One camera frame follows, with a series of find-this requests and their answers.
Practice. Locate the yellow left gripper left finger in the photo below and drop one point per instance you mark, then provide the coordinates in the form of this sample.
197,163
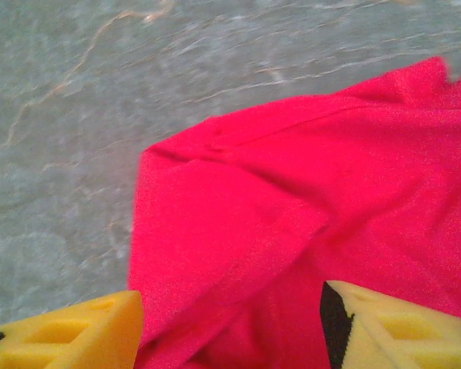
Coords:
61,338

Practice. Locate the red t-shirt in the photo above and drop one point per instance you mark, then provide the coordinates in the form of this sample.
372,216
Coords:
292,200

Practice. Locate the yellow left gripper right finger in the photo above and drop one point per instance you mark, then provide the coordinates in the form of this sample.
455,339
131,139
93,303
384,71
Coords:
399,334

